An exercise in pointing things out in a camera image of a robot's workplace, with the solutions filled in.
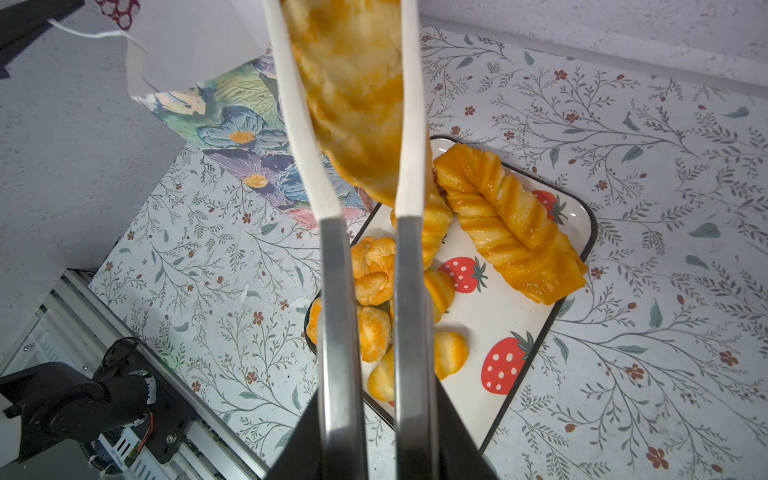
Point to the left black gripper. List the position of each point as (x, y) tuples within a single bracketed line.
[(23, 22)]

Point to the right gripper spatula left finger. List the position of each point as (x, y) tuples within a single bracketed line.
[(339, 404)]

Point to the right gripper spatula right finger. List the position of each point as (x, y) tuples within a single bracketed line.
[(415, 402)]

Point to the floral paper gift bag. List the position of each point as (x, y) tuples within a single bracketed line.
[(205, 69)]

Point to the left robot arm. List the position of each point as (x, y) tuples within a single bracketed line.
[(48, 403)]

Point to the flaky fake pastry bottom left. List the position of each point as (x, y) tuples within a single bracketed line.
[(374, 330)]

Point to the round knotted fake bread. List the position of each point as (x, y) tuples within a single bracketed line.
[(373, 262)]

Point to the white strawberry tray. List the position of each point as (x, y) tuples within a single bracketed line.
[(500, 324)]

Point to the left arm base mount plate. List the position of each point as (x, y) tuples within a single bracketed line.
[(144, 399)]

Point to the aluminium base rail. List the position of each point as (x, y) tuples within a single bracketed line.
[(73, 326)]

